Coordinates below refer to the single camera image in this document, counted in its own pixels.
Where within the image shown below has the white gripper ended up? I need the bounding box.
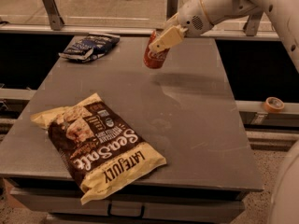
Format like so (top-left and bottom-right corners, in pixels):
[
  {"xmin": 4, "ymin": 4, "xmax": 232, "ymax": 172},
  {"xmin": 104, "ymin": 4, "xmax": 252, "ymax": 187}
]
[{"xmin": 149, "ymin": 0, "xmax": 213, "ymax": 53}]

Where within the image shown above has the red coke can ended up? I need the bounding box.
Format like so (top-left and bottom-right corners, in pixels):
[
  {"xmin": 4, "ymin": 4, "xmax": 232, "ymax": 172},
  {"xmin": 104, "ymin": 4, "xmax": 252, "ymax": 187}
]
[{"xmin": 143, "ymin": 31, "xmax": 169, "ymax": 69}]

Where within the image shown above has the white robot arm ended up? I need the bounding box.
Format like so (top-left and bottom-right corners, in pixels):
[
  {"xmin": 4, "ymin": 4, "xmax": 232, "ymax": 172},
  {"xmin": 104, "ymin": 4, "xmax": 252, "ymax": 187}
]
[{"xmin": 149, "ymin": 0, "xmax": 299, "ymax": 224}]

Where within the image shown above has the blue chip bag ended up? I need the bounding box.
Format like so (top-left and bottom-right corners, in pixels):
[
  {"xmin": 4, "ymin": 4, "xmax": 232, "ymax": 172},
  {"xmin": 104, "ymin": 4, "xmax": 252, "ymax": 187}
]
[{"xmin": 59, "ymin": 34, "xmax": 121, "ymax": 63}]

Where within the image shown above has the brown Late July chip bag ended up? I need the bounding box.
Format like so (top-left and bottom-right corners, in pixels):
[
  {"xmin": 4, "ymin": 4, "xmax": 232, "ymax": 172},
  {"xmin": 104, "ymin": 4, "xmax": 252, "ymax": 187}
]
[{"xmin": 31, "ymin": 93, "xmax": 166, "ymax": 204}]

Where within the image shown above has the roll of tan tape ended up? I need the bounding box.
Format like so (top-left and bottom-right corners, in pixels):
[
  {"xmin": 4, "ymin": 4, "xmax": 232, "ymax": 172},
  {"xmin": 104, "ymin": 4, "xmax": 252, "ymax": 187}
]
[{"xmin": 263, "ymin": 97, "xmax": 285, "ymax": 113}]

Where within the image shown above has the middle metal railing bracket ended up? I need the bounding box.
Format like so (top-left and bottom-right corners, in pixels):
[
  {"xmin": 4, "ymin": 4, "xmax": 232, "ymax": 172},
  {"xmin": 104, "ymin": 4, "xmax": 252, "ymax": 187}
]
[{"xmin": 166, "ymin": 0, "xmax": 178, "ymax": 19}]

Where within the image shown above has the metal railing bracket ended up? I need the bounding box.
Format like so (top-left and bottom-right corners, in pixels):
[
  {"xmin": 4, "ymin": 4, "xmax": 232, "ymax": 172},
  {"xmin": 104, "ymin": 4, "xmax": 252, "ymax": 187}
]
[
  {"xmin": 243, "ymin": 11, "xmax": 263, "ymax": 36},
  {"xmin": 42, "ymin": 0, "xmax": 64, "ymax": 31},
  {"xmin": 166, "ymin": 0, "xmax": 178, "ymax": 19}
]

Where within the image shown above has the right metal railing bracket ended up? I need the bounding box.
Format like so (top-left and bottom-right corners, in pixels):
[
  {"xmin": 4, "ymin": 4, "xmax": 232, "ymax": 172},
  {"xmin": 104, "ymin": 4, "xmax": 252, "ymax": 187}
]
[{"xmin": 243, "ymin": 11, "xmax": 263, "ymax": 36}]

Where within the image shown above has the left metal railing bracket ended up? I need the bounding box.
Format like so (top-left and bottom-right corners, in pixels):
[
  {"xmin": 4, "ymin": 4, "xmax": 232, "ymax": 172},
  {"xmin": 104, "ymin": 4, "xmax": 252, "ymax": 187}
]
[{"xmin": 42, "ymin": 0, "xmax": 64, "ymax": 31}]

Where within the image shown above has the grey drawer with handle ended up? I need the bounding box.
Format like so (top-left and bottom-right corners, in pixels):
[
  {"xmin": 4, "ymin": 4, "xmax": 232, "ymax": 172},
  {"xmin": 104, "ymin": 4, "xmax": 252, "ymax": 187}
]
[{"xmin": 10, "ymin": 188, "xmax": 245, "ymax": 224}]

